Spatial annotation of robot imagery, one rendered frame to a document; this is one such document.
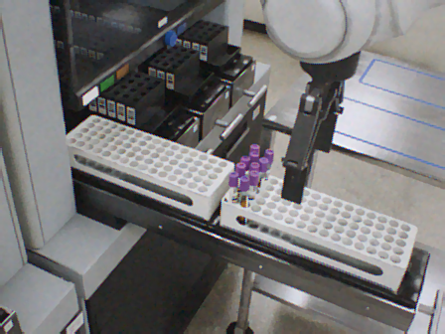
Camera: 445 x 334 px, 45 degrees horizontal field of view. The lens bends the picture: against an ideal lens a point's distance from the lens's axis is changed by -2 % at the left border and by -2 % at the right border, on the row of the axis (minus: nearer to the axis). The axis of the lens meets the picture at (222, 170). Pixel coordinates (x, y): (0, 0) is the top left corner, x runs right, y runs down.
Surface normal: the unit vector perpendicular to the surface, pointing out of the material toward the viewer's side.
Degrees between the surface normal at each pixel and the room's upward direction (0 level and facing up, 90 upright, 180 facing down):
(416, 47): 90
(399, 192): 0
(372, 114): 0
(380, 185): 0
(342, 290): 90
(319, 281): 90
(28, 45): 90
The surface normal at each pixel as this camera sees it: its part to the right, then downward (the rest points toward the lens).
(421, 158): 0.06, -0.77
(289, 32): -0.47, 0.56
